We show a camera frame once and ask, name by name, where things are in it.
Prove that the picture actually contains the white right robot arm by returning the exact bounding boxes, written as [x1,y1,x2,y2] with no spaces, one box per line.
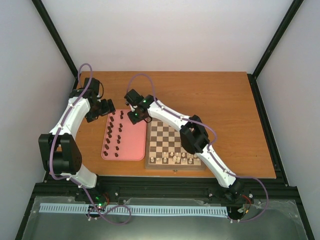
[124,89,244,202]

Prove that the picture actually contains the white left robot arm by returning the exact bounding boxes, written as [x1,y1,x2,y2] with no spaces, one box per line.
[38,77,116,202]

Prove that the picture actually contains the wooden chess board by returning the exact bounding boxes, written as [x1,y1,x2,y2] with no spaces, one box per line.
[145,118,206,172]

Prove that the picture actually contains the pink plastic tray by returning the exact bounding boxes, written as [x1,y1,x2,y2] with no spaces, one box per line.
[101,109,147,161]

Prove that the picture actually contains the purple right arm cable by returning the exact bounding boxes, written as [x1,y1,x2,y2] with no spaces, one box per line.
[126,73,270,224]

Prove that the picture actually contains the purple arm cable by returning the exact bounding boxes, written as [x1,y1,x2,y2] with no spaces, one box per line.
[48,62,133,226]
[126,73,270,224]

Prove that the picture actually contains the black aluminium frame rail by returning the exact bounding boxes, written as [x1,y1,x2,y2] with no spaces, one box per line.
[87,72,302,206]

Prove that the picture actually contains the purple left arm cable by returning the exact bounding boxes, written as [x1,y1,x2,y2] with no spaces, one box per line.
[48,62,133,226]

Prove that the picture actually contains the light blue cable duct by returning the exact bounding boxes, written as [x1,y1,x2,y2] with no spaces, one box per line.
[38,203,228,218]

